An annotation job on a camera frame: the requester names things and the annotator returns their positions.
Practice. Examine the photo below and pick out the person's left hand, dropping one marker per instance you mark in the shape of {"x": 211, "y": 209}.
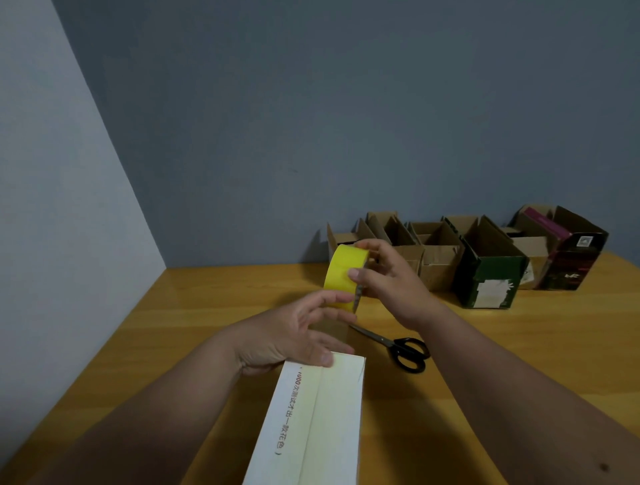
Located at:
{"x": 285, "y": 335}

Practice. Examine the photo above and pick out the person's right hand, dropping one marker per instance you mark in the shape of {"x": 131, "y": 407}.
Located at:
{"x": 395, "y": 290}

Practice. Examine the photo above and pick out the brown carton with label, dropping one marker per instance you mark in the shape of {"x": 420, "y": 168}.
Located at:
{"x": 440, "y": 255}

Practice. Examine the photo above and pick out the black scissors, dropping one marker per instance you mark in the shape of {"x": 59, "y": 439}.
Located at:
{"x": 400, "y": 347}

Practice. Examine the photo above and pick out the yellow tape roll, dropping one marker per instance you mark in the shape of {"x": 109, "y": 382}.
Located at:
{"x": 340, "y": 270}

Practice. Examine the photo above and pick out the plain brown carton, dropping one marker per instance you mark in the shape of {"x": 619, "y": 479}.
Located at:
{"x": 395, "y": 230}

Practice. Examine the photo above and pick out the black box white label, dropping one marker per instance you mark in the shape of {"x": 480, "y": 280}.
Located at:
{"x": 315, "y": 424}

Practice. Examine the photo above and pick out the green box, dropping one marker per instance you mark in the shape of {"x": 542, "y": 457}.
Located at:
{"x": 492, "y": 265}

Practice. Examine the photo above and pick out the small brown cardboard box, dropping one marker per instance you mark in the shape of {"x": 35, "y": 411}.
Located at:
{"x": 532, "y": 260}

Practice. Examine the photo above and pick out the pink and black carton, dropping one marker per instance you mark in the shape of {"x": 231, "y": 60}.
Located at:
{"x": 570, "y": 250}

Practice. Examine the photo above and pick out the person's right forearm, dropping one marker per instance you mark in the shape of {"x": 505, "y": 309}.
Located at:
{"x": 535, "y": 404}

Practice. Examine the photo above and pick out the person's left forearm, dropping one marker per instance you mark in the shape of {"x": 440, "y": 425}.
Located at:
{"x": 135, "y": 424}

